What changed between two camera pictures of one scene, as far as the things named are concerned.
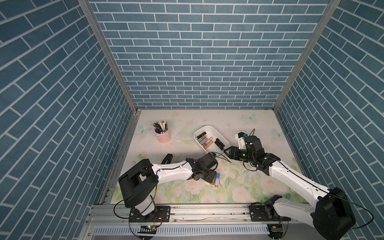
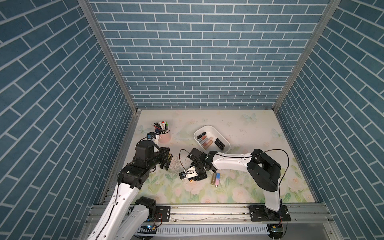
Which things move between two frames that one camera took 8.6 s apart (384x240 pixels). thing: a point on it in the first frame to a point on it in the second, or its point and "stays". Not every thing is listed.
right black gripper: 233,152 to 201,177
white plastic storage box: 211,140 stays
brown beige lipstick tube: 208,144 stays
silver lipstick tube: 203,141 stays
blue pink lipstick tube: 217,182 stays
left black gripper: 211,177 to 164,155
